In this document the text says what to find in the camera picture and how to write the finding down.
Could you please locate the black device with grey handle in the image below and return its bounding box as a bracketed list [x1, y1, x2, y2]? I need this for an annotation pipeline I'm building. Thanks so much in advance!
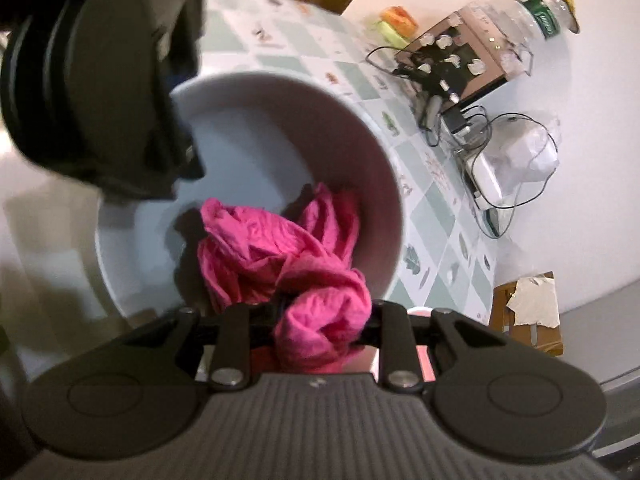
[392, 57, 463, 131]

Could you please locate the pink cloth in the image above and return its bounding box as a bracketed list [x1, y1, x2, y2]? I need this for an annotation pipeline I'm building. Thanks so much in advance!
[196, 182, 373, 376]

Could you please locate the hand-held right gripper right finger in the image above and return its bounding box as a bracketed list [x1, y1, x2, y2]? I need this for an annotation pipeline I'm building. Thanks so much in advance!
[356, 300, 507, 393]

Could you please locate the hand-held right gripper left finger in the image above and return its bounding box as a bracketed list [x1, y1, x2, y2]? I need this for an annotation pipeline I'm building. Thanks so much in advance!
[117, 304, 274, 393]

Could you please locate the black power adapter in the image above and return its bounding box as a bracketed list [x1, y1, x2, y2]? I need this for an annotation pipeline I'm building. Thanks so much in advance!
[446, 110, 471, 135]

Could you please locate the pink bowl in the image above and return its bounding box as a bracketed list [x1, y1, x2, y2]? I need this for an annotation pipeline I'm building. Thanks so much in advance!
[406, 306, 438, 383]

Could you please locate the green packet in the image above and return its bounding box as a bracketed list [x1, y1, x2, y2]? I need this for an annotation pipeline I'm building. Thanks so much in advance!
[375, 20, 408, 46]

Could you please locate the clear plastic jar green label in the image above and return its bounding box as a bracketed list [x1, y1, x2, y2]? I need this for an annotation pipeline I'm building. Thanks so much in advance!
[510, 0, 581, 53]

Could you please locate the white appliance in plastic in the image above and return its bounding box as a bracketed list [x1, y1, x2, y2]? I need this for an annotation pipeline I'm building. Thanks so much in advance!
[460, 112, 559, 239]

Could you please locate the metallic cabinet appliance with stickers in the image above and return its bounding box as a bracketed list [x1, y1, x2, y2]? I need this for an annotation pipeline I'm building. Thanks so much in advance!
[395, 0, 533, 111]

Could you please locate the white crumpled paper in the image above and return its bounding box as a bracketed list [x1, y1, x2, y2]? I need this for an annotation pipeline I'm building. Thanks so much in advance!
[506, 275, 561, 328]

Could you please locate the white power strip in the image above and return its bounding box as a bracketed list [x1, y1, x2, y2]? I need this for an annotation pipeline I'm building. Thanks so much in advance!
[450, 117, 493, 153]

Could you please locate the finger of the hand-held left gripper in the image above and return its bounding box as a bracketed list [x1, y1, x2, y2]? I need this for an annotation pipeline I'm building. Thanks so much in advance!
[150, 92, 207, 183]

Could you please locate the dark phone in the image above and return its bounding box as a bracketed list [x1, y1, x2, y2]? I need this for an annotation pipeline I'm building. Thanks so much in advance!
[482, 207, 503, 238]

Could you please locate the white box appliance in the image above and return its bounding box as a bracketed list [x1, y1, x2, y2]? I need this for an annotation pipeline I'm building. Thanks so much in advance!
[462, 152, 506, 211]

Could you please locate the grey bowl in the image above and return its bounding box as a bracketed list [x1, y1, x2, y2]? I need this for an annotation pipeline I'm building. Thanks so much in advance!
[95, 71, 405, 328]

